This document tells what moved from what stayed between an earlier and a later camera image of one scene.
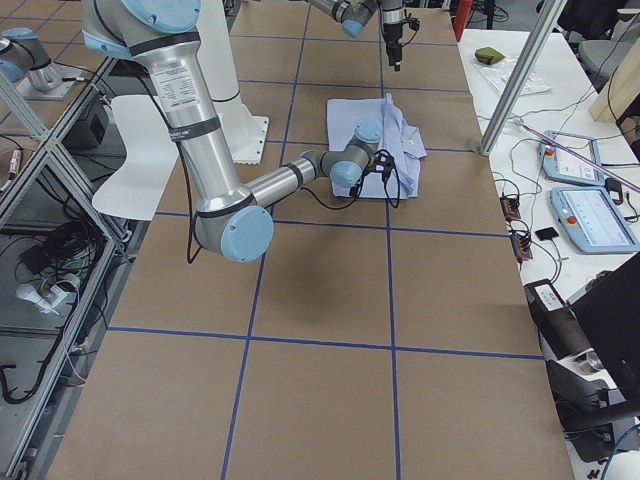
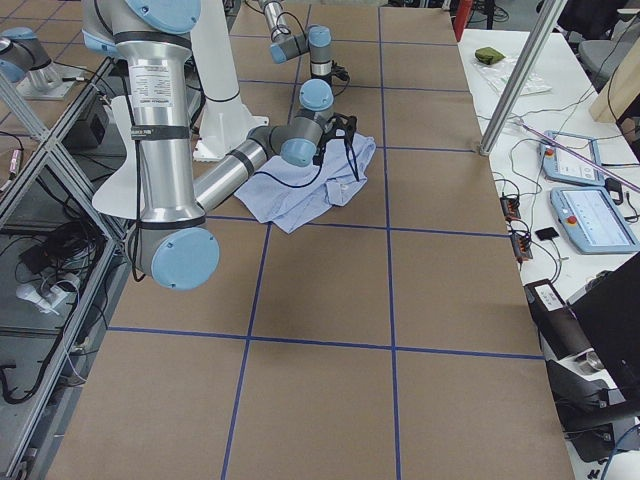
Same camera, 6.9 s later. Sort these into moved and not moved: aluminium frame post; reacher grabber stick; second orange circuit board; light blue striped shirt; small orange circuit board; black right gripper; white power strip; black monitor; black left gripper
Moved: black right gripper; light blue striped shirt; black left gripper
Not moved: small orange circuit board; black monitor; reacher grabber stick; white power strip; aluminium frame post; second orange circuit board
